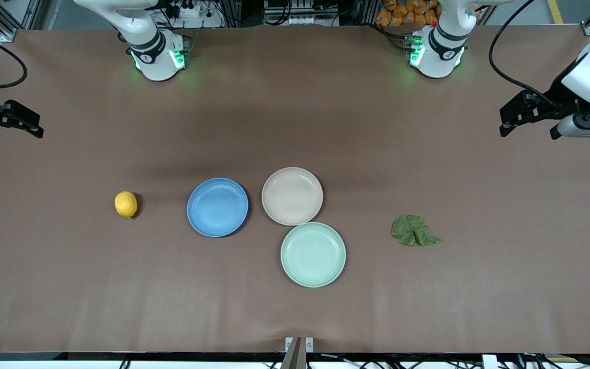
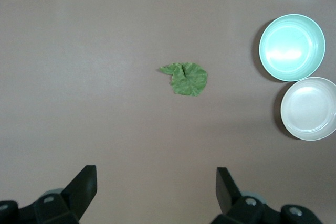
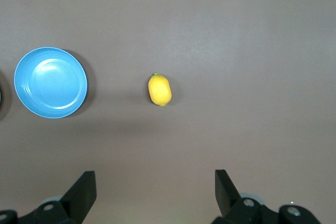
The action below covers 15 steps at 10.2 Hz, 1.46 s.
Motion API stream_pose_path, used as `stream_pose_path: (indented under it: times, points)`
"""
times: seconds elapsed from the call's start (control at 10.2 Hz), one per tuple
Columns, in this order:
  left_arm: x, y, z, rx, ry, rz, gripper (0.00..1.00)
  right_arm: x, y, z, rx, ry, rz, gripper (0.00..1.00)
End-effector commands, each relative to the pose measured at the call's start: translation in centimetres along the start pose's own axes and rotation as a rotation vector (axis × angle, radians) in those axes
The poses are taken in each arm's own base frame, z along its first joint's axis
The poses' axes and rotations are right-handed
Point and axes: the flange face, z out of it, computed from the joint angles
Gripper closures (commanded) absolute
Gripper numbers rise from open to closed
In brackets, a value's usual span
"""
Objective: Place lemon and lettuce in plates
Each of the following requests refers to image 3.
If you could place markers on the yellow lemon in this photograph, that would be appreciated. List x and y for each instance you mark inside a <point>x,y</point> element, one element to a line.
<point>159,90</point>

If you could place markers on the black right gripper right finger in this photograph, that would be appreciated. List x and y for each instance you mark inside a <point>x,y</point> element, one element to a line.
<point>225,195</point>

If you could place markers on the pink plate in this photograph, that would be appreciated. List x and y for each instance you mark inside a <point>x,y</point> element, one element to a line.
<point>0,95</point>

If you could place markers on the blue plate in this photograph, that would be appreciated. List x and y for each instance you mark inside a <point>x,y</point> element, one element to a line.
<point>51,82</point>

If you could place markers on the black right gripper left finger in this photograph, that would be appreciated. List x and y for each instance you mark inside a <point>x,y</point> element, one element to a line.
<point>78,197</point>

